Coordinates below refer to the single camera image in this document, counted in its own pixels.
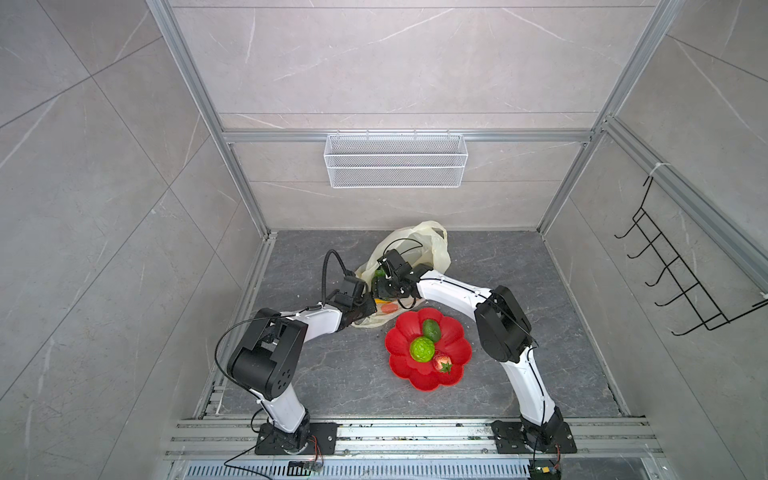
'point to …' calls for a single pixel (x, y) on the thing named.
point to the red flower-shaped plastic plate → (424, 376)
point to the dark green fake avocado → (431, 329)
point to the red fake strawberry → (443, 363)
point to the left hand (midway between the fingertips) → (374, 297)
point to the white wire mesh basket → (395, 161)
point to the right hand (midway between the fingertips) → (380, 287)
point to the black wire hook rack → (677, 270)
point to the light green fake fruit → (422, 349)
